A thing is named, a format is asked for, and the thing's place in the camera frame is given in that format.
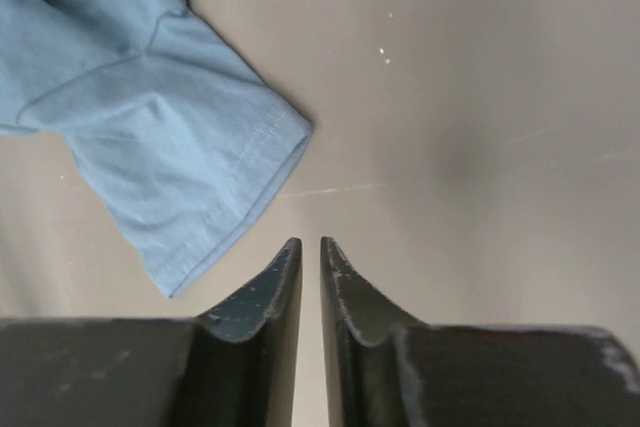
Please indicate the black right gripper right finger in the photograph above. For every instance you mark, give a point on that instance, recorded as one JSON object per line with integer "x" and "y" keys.
{"x": 385, "y": 367}

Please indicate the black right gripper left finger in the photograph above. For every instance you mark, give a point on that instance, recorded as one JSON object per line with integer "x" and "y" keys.
{"x": 232, "y": 365}

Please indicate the blue-grey t-shirt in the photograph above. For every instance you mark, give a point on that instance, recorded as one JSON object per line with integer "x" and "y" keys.
{"x": 185, "y": 144}

